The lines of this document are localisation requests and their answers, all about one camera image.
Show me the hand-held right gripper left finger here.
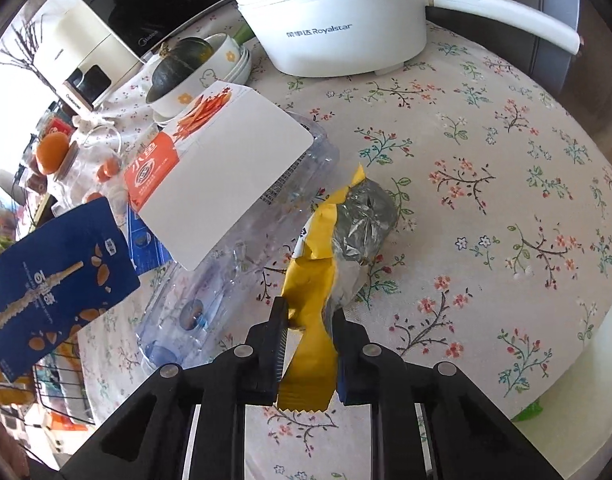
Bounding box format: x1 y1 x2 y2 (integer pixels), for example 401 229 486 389
60 296 291 480

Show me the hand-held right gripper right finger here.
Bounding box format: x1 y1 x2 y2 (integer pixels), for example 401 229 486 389
331 307 572 480

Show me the clear plastic bottle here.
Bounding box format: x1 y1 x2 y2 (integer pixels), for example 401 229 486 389
134 112 341 373

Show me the yellow foil wrapper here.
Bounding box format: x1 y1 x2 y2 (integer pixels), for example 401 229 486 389
278 164 401 413

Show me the blue white box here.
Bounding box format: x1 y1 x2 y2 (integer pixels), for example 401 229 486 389
127 207 173 272

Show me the green snack bag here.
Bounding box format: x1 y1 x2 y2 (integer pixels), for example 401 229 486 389
511 400 544 423

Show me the white snack pack orange label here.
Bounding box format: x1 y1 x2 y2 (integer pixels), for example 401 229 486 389
123 80 314 272

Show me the dark blue snack box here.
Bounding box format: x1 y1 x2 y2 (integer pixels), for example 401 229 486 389
0 196 141 381

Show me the floral tablecloth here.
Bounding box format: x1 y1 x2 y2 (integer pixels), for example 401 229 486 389
70 10 612 480

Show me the glass jar wooden lid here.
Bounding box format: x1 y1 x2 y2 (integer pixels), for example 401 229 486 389
56 125 131 226

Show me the white flower print bowl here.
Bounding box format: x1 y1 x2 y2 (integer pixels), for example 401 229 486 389
146 32 243 117

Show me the white shallow bowl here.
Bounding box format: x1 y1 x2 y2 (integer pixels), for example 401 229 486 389
226 45 249 81
153 52 251 126

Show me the glass jar of dried fruit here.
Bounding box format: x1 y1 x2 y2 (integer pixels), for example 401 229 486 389
24 157 50 195

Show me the large orange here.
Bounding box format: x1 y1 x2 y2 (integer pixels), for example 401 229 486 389
37 132 70 176

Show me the dark green pumpkin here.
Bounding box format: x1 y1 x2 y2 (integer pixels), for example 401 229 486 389
150 36 215 102

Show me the glass jar red label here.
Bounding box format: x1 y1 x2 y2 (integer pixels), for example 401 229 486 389
38 112 76 138

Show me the white electric cooking pot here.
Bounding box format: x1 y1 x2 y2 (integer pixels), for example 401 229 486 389
213 0 582 78

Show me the black microwave oven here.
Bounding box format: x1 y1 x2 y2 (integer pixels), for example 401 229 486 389
74 0 237 63

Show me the black wire rack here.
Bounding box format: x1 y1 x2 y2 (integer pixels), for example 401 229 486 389
0 345 96 426

